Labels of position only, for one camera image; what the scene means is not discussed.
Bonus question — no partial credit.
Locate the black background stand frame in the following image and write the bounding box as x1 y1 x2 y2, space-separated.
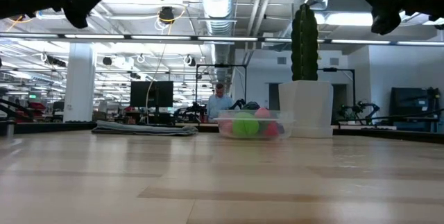
317 67 357 114
195 63 248 110

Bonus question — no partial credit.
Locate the folded grey cloth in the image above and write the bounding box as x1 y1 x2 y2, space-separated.
92 119 199 137

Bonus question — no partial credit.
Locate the black background cabinet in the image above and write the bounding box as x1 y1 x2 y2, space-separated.
390 87 442 123

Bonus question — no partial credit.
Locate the black power cable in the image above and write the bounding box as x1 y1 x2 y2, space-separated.
336 107 444 123

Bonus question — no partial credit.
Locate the white building column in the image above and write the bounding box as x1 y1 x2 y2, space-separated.
63 42 96 123

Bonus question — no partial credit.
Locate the person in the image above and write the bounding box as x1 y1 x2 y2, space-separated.
206 83 234 121

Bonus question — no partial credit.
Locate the red toy strawberry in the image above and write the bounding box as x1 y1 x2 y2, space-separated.
262 121 280 138

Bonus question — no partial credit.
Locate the black ceiling camera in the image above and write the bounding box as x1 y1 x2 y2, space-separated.
158 6 176 24

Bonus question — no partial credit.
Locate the black background monitor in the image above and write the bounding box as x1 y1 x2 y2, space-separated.
130 80 174 109

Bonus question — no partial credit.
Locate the green cactus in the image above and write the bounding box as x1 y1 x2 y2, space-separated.
290 3 319 82

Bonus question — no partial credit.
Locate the clear plastic tupperware container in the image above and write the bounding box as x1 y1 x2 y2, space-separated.
213 109 296 141

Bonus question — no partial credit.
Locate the white hexagonal plant pot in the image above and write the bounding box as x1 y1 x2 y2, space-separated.
278 80 334 139

